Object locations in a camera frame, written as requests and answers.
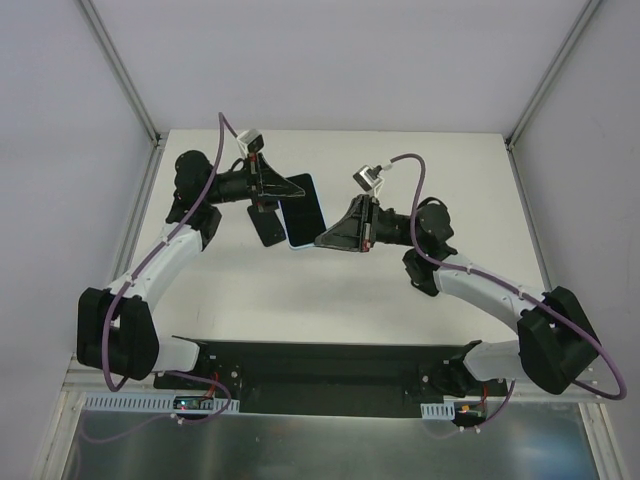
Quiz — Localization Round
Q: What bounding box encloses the black phone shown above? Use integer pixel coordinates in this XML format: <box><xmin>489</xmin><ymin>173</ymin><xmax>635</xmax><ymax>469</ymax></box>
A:
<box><xmin>247</xmin><ymin>205</ymin><xmax>286</xmax><ymax>247</ymax></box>

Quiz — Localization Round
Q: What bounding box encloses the blue-cased smartphone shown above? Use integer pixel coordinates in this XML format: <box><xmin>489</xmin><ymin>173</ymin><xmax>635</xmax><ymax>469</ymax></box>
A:
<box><xmin>280</xmin><ymin>173</ymin><xmax>327</xmax><ymax>250</ymax></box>

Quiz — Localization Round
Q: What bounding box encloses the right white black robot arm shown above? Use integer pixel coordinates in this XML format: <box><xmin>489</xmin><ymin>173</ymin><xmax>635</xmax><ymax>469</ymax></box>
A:
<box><xmin>314</xmin><ymin>194</ymin><xmax>599</xmax><ymax>397</ymax></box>

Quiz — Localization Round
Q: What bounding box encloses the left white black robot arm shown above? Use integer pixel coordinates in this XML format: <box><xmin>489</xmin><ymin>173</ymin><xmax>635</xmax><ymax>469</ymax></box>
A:
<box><xmin>76</xmin><ymin>150</ymin><xmax>305</xmax><ymax>389</ymax></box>

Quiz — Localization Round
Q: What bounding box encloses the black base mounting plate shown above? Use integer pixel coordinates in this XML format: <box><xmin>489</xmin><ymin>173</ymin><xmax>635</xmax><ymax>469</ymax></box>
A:
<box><xmin>153</xmin><ymin>341</ymin><xmax>507</xmax><ymax>418</ymax></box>

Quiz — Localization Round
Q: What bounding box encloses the shiny metal front panel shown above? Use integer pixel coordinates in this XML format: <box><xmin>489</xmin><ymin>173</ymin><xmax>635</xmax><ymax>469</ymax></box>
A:
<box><xmin>63</xmin><ymin>401</ymin><xmax>598</xmax><ymax>479</ymax></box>

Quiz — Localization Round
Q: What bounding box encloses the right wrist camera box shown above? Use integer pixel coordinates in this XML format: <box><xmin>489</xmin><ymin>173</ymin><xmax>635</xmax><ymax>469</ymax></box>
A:
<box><xmin>352</xmin><ymin>165</ymin><xmax>385</xmax><ymax>197</ymax></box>

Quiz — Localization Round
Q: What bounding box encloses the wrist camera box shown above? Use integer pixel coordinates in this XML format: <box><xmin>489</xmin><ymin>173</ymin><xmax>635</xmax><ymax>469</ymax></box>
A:
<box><xmin>236</xmin><ymin>129</ymin><xmax>264</xmax><ymax>155</ymax></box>
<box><xmin>352</xmin><ymin>165</ymin><xmax>385</xmax><ymax>197</ymax></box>

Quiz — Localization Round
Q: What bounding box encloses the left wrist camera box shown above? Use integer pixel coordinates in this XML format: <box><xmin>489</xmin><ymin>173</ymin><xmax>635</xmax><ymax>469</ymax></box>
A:
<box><xmin>236</xmin><ymin>129</ymin><xmax>264</xmax><ymax>155</ymax></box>

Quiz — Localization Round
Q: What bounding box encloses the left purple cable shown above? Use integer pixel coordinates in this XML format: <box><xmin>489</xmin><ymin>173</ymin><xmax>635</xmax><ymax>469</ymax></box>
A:
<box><xmin>102</xmin><ymin>111</ymin><xmax>251</xmax><ymax>416</ymax></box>

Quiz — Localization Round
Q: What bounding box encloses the right white cable duct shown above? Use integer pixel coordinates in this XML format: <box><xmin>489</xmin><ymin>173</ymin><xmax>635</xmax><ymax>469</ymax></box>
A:
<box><xmin>420</xmin><ymin>401</ymin><xmax>456</xmax><ymax>421</ymax></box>

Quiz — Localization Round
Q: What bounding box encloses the white cable duct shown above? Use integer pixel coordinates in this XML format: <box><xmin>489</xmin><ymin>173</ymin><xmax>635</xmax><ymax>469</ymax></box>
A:
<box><xmin>84</xmin><ymin>393</ymin><xmax>240</xmax><ymax>415</ymax></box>
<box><xmin>420</xmin><ymin>401</ymin><xmax>456</xmax><ymax>421</ymax></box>

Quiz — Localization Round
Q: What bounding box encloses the left aluminium frame post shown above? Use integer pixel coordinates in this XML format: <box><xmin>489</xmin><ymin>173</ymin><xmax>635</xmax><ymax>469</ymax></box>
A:
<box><xmin>74</xmin><ymin>0</ymin><xmax>169</xmax><ymax>147</ymax></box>

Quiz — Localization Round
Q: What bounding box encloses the aluminium frame post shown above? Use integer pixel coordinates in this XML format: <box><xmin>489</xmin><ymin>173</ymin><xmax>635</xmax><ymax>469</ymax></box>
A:
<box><xmin>505</xmin><ymin>0</ymin><xmax>604</xmax><ymax>152</ymax></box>
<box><xmin>74</xmin><ymin>0</ymin><xmax>169</xmax><ymax>147</ymax></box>

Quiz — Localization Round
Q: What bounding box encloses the aluminium front rail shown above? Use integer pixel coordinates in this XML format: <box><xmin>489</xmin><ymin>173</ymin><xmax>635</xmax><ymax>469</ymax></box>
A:
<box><xmin>63</xmin><ymin>367</ymin><xmax>601</xmax><ymax>401</ymax></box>

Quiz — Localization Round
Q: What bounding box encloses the left white cable duct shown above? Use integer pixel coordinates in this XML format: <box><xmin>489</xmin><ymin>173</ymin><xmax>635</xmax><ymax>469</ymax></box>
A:
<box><xmin>84</xmin><ymin>393</ymin><xmax>240</xmax><ymax>415</ymax></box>

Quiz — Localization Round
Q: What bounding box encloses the right aluminium frame post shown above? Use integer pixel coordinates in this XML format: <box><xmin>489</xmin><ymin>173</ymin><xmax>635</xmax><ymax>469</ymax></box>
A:
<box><xmin>505</xmin><ymin>0</ymin><xmax>604</xmax><ymax>152</ymax></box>

